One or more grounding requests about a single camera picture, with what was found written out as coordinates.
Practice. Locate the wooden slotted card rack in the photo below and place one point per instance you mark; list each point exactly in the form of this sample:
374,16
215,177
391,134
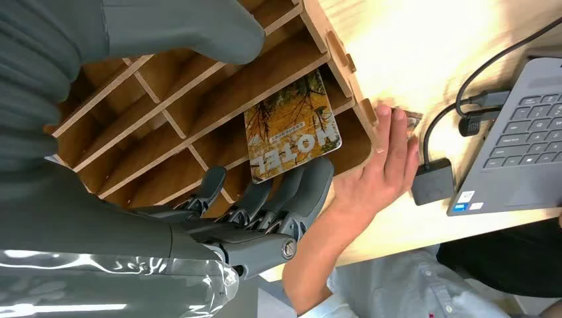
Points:
210,101

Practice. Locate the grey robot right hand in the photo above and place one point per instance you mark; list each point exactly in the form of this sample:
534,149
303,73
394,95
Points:
88,232

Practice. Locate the grey laptop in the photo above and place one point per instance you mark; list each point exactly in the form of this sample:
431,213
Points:
518,149

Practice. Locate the ribbed grey right arm sleeve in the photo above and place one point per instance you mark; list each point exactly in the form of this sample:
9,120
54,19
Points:
30,87

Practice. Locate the yellow hotel key card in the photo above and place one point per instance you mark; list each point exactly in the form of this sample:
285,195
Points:
290,127

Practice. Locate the person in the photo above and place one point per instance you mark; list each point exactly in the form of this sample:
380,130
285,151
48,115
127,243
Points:
395,285

